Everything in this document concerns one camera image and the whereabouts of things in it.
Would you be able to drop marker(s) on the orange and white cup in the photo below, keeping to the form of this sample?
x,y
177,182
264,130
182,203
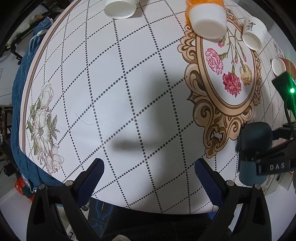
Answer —
x,y
207,18

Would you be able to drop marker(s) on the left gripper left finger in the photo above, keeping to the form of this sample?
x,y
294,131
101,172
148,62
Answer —
x,y
44,221

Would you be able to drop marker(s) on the white cup with birds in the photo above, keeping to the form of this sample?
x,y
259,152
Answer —
x,y
254,32

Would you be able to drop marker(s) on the floral patterned tablecloth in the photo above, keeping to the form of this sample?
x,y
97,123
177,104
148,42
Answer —
x,y
148,97

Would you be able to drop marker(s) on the white cup with crane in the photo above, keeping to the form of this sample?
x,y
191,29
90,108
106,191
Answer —
x,y
120,9

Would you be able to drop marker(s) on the dark teal cup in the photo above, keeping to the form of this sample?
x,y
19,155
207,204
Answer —
x,y
254,138

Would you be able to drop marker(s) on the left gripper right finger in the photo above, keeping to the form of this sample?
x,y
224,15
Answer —
x,y
242,211

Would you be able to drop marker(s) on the red paper cup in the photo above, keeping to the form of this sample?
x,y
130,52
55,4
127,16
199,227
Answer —
x,y
281,65

